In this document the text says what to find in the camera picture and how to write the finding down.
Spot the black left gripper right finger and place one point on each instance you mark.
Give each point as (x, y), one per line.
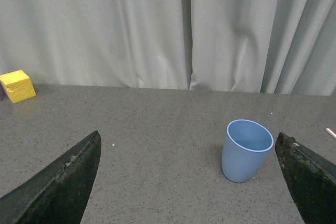
(310, 179)

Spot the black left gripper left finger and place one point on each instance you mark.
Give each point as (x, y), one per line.
(59, 193)

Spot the light wooden chopstick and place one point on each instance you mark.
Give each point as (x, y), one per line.
(329, 131)

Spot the blue plastic cup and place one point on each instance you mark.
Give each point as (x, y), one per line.
(246, 146)

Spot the yellow foam cube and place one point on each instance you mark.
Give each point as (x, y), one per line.
(17, 86)

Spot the grey curtain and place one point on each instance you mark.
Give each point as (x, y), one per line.
(267, 46)

